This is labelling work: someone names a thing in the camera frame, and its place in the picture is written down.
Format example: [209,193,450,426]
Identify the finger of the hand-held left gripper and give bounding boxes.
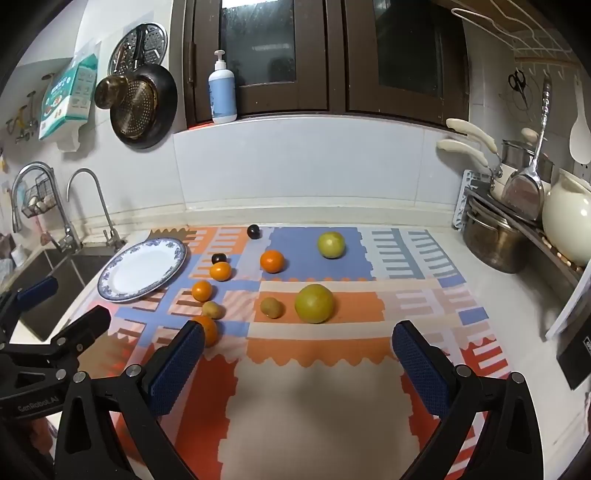
[0,276,59,343]
[0,305,112,376]

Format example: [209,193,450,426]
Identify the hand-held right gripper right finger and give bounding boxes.
[392,320,546,480]

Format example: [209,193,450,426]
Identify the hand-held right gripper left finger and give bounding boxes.
[51,320,238,480]

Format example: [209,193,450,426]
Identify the white plate with blue rim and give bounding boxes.
[97,237,188,304]

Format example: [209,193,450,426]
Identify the large yellow-green pomelo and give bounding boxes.
[294,284,335,324]

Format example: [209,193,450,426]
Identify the yellow-green apple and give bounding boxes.
[317,231,346,259]

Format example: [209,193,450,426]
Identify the dark kitchen sink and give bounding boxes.
[0,249,114,342]

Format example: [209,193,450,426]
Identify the patterned orange and blue mat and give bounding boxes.
[69,225,513,480]

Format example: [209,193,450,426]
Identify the gooseneck steel faucet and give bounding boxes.
[67,168,126,250]

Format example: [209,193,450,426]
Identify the spring neck steel faucet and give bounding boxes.
[10,161,80,252]

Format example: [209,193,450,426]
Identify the large steel pot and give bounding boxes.
[463,198,525,274]

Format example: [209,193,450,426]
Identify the black box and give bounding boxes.
[556,323,591,391]

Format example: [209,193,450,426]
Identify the white paper stack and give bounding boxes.
[545,272,591,342]

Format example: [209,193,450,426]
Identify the yellow bicycle ornament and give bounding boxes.
[6,90,40,144]

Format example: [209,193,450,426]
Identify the white plastic rack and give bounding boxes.
[451,169,490,232]

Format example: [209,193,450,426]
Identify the teal and white box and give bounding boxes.
[38,54,100,140]

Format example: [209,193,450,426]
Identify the white enamel pan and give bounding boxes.
[488,161,518,200]

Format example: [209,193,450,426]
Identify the brass strainer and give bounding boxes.
[95,75,158,139]

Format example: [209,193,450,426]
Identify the black frying pan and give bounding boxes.
[110,64,178,151]

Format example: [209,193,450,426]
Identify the small steel pot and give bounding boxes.
[501,140,555,183]

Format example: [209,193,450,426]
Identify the metal steamer plate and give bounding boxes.
[108,22,168,77]

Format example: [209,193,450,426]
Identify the blue pump soap bottle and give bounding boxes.
[208,50,238,124]

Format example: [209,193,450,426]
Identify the white rice paddle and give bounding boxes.
[569,76,591,164]

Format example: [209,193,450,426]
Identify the black scissors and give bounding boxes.
[508,68,528,109]

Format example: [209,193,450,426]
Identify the dark wooden window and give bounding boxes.
[342,0,471,127]
[182,0,345,129]

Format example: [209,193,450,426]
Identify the white clothes hanger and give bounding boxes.
[451,0,573,51]

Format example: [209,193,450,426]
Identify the black wire basket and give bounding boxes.
[21,180,58,219]

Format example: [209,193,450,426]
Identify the cream pan handle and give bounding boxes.
[437,140,490,169]
[445,118,498,154]

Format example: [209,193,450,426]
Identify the white wire hook rack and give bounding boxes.
[512,37,578,77]

